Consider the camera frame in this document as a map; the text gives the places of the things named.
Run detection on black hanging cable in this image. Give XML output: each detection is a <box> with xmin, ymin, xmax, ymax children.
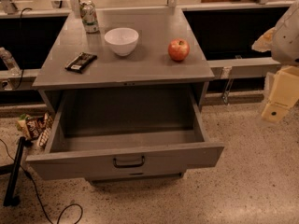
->
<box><xmin>12</xmin><ymin>7</ymin><xmax>34</xmax><ymax>91</ymax></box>

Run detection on clear plastic water bottle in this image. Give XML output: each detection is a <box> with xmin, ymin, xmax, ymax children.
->
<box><xmin>0</xmin><ymin>47</ymin><xmax>21</xmax><ymax>77</ymax></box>

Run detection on white bowl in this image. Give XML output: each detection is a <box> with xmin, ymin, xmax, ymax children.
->
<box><xmin>105</xmin><ymin>27</ymin><xmax>139</xmax><ymax>56</ymax></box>

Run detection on red apple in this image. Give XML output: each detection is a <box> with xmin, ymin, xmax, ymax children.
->
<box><xmin>168</xmin><ymin>38</ymin><xmax>190</xmax><ymax>62</ymax></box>

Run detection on snack bags on floor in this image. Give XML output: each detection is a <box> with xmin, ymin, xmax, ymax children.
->
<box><xmin>17</xmin><ymin>112</ymin><xmax>53</xmax><ymax>148</ymax></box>

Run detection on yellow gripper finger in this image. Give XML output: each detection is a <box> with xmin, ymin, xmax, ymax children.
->
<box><xmin>251</xmin><ymin>28</ymin><xmax>276</xmax><ymax>52</ymax></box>

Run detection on black rxbar chocolate bar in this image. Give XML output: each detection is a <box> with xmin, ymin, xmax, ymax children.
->
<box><xmin>64</xmin><ymin>52</ymin><xmax>97</xmax><ymax>74</ymax></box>

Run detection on black drawer handle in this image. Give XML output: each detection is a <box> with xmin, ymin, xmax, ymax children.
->
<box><xmin>113</xmin><ymin>156</ymin><xmax>146</xmax><ymax>169</ymax></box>

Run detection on grey metal rail frame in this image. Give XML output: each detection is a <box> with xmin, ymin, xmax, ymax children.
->
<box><xmin>0</xmin><ymin>0</ymin><xmax>299</xmax><ymax>105</ymax></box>

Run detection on black floor cable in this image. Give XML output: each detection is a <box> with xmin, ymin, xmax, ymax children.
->
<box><xmin>0</xmin><ymin>138</ymin><xmax>84</xmax><ymax>224</ymax></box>

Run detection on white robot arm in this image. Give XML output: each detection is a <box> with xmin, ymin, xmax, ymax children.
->
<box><xmin>251</xmin><ymin>0</ymin><xmax>299</xmax><ymax>123</ymax></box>

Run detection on open grey top drawer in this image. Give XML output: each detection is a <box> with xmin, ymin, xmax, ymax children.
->
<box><xmin>27</xmin><ymin>87</ymin><xmax>224</xmax><ymax>181</ymax></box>

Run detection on green soda can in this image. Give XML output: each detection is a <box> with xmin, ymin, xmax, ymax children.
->
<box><xmin>79</xmin><ymin>1</ymin><xmax>99</xmax><ymax>33</ymax></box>

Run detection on grey drawer cabinet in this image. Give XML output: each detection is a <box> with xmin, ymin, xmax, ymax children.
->
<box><xmin>27</xmin><ymin>8</ymin><xmax>223</xmax><ymax>181</ymax></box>

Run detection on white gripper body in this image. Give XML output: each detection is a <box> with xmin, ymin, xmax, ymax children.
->
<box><xmin>262</xmin><ymin>66</ymin><xmax>299</xmax><ymax>123</ymax></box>

